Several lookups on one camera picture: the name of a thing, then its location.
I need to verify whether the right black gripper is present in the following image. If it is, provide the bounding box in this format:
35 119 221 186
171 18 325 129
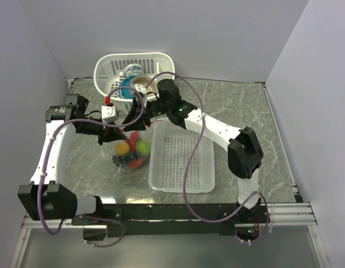
122 97 170 133

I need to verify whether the clear zip top bag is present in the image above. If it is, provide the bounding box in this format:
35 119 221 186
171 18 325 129
112 131 152 169

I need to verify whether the yellow fake lemon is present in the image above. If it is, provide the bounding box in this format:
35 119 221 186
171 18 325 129
115 141 130 156

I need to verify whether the green fake lime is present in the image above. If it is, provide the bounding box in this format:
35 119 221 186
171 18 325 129
136 140 151 156

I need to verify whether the dark fake grapes bunch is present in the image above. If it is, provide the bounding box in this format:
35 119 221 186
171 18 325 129
112 152 138 167

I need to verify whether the red fake apple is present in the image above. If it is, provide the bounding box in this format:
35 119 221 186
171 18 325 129
128 152 143 169

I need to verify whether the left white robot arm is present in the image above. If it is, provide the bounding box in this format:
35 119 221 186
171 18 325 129
18 94 126 224

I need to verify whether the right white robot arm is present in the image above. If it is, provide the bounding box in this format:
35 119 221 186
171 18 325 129
124 79 263 223

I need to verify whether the blue scalloped plate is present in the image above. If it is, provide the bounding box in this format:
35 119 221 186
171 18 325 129
119 78 132 99

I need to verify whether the beige ceramic bowl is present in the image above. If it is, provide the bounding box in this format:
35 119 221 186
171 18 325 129
131 75 158 99

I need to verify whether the white perforated rectangular basket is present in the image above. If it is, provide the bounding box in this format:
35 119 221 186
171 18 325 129
148 117 215 194

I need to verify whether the white round dish rack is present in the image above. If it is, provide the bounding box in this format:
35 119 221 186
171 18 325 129
93 52 175 97

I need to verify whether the blue floral white bowl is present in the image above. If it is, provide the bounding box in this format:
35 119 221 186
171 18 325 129
123 63 144 78

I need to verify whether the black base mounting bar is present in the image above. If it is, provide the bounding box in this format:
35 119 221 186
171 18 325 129
71 209 263 241

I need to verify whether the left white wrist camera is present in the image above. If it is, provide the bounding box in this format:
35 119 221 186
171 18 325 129
101 106 119 124

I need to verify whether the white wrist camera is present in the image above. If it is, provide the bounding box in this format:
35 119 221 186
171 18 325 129
134 84 148 97
101 106 119 124

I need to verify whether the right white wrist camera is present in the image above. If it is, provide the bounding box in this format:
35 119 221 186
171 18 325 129
134 84 148 97

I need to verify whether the aluminium frame rail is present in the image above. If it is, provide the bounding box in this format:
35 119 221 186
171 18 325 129
21 202 318 229

